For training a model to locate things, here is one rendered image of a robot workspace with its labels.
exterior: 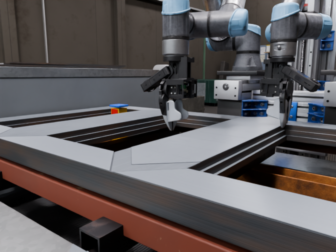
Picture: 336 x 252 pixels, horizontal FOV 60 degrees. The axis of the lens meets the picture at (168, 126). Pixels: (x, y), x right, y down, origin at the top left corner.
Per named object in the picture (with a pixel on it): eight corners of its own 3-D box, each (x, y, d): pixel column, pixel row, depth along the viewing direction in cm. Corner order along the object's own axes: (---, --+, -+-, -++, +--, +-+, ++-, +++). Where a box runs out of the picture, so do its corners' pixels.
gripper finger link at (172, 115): (178, 134, 81) (178, 100, 79) (161, 131, 85) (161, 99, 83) (184, 132, 84) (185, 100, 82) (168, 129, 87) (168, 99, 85)
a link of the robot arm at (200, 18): (212, 40, 93) (205, 36, 83) (179, 41, 96) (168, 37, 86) (213, 14, 91) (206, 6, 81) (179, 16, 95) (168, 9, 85)
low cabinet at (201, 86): (205, 99, 1231) (206, 79, 1216) (247, 102, 1098) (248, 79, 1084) (171, 102, 1078) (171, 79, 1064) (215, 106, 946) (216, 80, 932)
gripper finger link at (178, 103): (184, 132, 84) (185, 100, 82) (168, 129, 87) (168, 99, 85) (190, 130, 86) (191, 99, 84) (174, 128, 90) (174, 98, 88)
